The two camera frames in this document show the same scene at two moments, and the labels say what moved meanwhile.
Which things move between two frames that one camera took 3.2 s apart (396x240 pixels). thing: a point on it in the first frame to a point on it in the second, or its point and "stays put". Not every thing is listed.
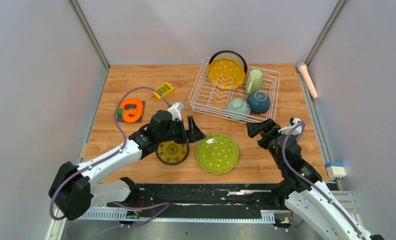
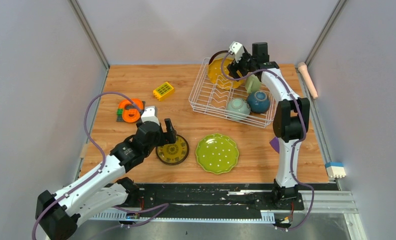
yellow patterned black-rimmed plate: x=170 y=153 stays put
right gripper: x=268 y=128 to x=235 y=66
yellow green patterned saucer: x=170 y=153 stays put
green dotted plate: x=217 y=153 stays put
